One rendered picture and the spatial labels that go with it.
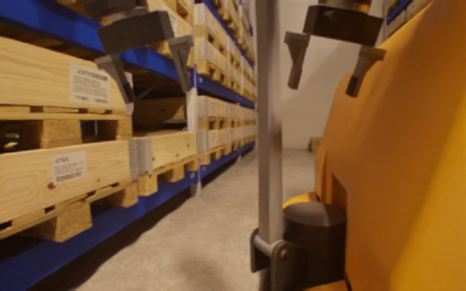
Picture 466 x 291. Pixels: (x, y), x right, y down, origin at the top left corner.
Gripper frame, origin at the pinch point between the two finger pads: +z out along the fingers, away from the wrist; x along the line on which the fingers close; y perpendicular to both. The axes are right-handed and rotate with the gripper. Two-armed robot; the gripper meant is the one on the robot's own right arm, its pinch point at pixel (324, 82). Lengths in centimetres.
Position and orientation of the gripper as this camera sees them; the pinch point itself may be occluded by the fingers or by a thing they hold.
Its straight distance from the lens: 51.7
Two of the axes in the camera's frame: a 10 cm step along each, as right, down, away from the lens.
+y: 0.9, 4.8, -8.7
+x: 9.9, 0.7, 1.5
